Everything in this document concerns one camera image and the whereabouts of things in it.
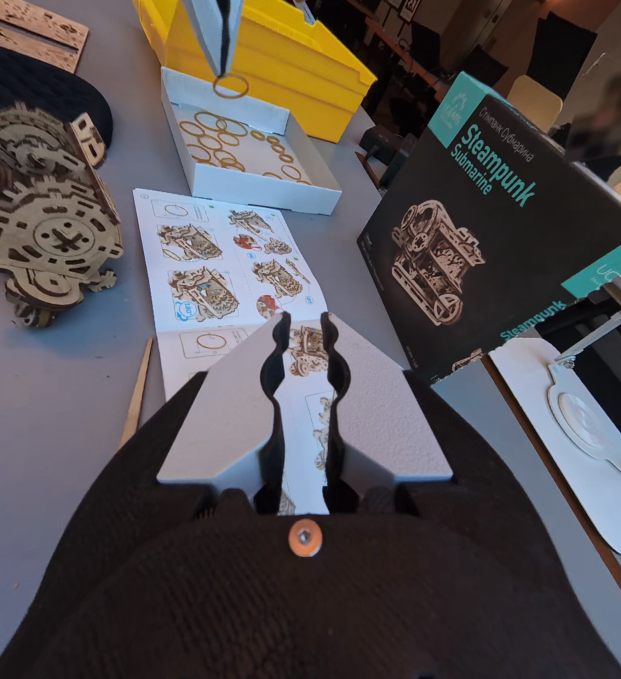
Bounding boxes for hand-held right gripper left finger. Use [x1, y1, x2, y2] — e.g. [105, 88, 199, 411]
[157, 312, 292, 515]

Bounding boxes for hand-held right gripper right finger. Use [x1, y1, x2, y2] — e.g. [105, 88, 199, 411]
[320, 312, 454, 515]

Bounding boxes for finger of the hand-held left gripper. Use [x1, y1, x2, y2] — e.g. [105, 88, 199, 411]
[223, 0, 245, 75]
[183, 0, 229, 76]

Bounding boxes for single tan rubber band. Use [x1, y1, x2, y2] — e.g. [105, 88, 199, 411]
[213, 74, 250, 100]

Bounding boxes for white cardboard tray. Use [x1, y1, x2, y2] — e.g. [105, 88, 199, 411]
[161, 66, 343, 215]

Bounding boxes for stacked yellow plastic bins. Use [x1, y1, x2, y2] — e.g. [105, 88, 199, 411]
[132, 0, 377, 144]

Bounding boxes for thin wooden stick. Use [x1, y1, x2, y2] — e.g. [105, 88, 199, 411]
[119, 338, 153, 449]

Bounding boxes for group of tan rubber bands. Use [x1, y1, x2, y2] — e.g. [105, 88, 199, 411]
[179, 110, 314, 186]

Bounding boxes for illustrated instruction booklet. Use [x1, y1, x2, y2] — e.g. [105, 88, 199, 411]
[132, 188, 343, 515]

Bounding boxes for black puzzle kit box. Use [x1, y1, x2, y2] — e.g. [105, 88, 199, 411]
[356, 71, 621, 383]
[431, 228, 621, 446]

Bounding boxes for laser-cut wooden parts sheet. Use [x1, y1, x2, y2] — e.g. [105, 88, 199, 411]
[0, 0, 89, 74]

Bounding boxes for black quilted pad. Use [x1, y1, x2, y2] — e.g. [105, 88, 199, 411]
[0, 37, 114, 149]

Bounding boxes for small black box device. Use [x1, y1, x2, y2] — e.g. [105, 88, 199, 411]
[360, 126, 417, 185]

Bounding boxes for wooden mechanical model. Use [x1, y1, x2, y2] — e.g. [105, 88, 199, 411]
[0, 103, 125, 329]

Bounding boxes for beige chair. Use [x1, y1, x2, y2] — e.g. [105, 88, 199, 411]
[507, 74, 563, 133]

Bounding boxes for white flat base plate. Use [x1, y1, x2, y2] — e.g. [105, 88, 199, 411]
[488, 337, 621, 558]

